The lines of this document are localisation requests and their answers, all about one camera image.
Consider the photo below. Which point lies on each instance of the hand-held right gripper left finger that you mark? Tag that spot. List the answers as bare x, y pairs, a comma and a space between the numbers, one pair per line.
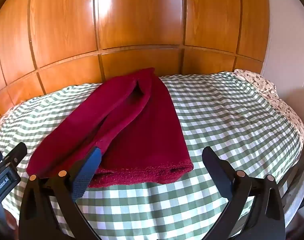
93, 161

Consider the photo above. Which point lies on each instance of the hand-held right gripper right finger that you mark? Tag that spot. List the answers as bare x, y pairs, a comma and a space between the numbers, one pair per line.
217, 165

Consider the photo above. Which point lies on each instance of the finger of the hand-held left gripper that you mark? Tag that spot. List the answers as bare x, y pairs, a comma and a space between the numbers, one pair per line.
15, 155

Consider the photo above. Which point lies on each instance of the dark red knitted cloth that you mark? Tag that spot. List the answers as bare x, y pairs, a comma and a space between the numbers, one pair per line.
142, 135

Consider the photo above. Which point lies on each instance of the green checked bedsheet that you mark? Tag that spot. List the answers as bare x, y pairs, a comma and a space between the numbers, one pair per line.
229, 110

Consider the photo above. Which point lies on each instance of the floral patterned sheet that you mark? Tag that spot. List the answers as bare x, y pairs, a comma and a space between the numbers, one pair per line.
269, 87

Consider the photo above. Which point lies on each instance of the wooden wardrobe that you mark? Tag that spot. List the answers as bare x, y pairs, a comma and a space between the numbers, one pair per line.
142, 17

